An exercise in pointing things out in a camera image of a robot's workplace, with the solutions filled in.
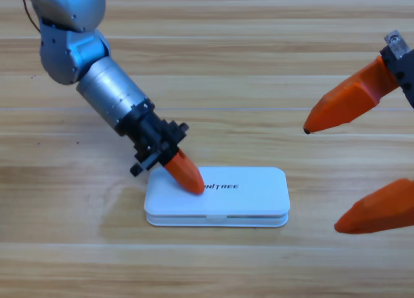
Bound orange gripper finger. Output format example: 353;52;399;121
333;178;414;235

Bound thin brown arm cable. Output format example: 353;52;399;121
21;0;42;34

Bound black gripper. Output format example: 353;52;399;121
303;29;414;134
114;99;206;195

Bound white Unitree pencil case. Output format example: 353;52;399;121
144;166;290;228

